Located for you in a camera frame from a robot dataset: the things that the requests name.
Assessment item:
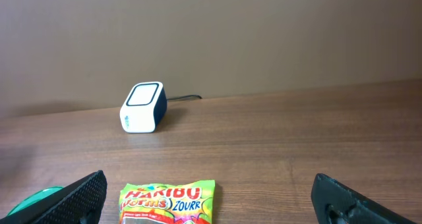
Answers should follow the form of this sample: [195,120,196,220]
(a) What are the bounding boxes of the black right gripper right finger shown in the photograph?
[311,173,415,224]

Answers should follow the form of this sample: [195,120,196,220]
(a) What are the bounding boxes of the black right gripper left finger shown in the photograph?
[1,170,107,224]

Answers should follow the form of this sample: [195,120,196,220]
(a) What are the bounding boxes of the green lid jar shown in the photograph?
[7,186,63,216]

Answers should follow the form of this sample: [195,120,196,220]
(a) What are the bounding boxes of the Haribo gummy worms bag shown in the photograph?
[119,180,216,224]

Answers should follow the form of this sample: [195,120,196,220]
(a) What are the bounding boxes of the white barcode scanner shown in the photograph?
[119,82,167,133]

